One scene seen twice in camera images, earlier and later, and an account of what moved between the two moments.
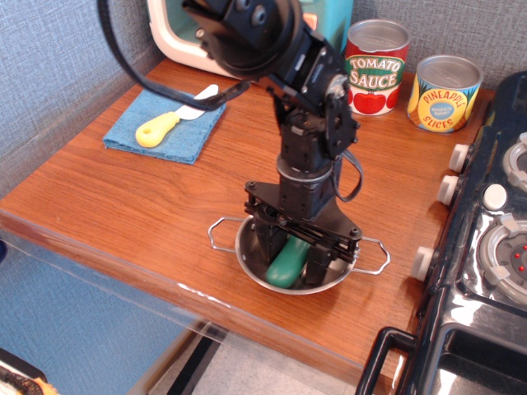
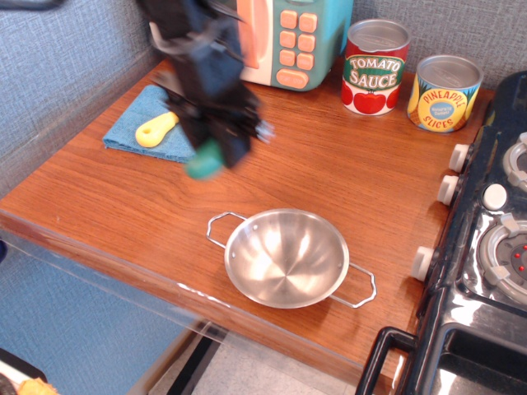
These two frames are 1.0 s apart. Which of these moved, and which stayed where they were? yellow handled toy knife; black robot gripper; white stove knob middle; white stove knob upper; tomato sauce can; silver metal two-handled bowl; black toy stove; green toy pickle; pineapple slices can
Moved: green toy pickle; silver metal two-handled bowl; black robot gripper
Stayed: pineapple slices can; yellow handled toy knife; tomato sauce can; white stove knob middle; white stove knob upper; black toy stove
